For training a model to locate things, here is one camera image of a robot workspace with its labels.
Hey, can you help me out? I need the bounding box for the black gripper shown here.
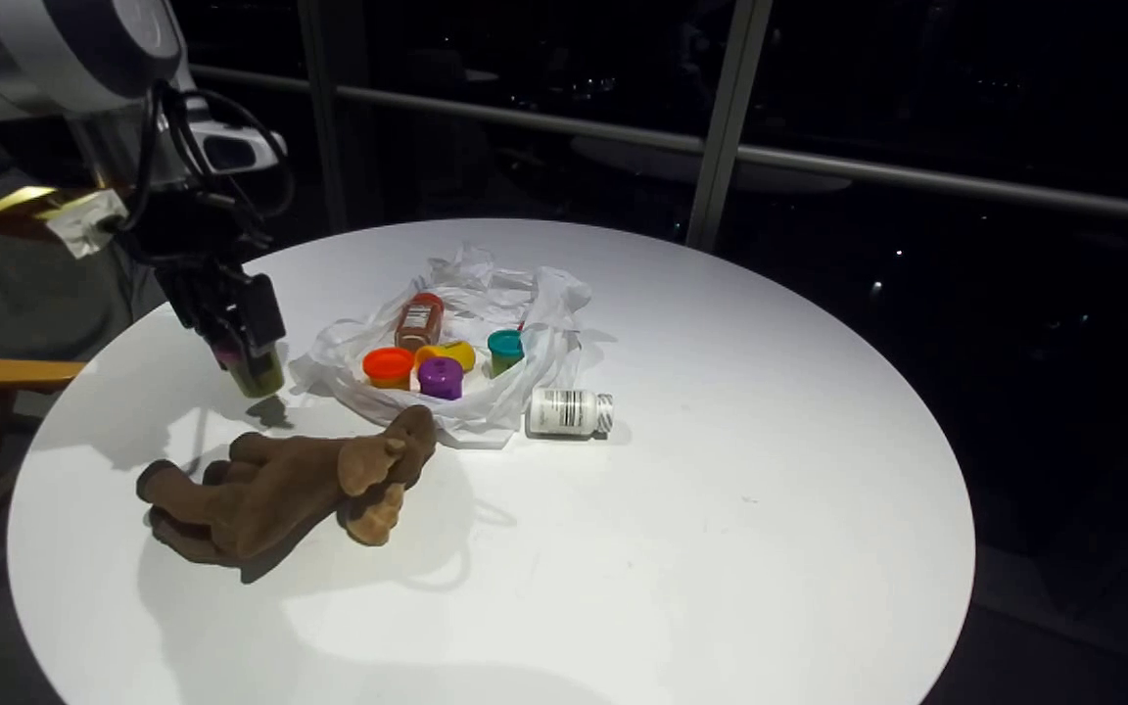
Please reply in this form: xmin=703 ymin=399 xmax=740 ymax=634
xmin=133 ymin=189 xmax=287 ymax=353

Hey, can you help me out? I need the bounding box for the orange lid small container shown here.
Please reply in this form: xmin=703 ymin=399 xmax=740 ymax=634
xmin=361 ymin=345 xmax=413 ymax=387

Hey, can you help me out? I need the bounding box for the brown deer plush toy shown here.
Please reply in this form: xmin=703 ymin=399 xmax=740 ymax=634
xmin=137 ymin=409 xmax=438 ymax=582

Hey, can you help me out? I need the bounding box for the purple lid small container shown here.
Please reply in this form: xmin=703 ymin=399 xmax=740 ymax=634
xmin=413 ymin=357 xmax=466 ymax=399

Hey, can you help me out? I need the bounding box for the teal lid small container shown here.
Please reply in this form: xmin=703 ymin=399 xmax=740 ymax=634
xmin=485 ymin=330 xmax=524 ymax=377

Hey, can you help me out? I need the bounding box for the white labelled pill bottle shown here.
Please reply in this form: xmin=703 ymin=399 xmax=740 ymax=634
xmin=524 ymin=387 xmax=613 ymax=439

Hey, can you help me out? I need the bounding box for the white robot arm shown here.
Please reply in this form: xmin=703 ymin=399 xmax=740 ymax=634
xmin=0 ymin=0 xmax=287 ymax=357

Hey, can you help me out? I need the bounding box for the white plastic bag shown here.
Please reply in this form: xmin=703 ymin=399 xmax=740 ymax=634
xmin=288 ymin=251 xmax=590 ymax=452

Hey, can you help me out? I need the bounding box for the metal window railing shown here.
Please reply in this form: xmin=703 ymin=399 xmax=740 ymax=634
xmin=184 ymin=0 xmax=1128 ymax=245

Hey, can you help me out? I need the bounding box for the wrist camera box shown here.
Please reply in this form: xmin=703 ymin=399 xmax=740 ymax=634
xmin=0 ymin=183 xmax=129 ymax=260

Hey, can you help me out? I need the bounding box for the black camera cable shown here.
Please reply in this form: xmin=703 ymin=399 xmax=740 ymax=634
xmin=129 ymin=80 xmax=301 ymax=233

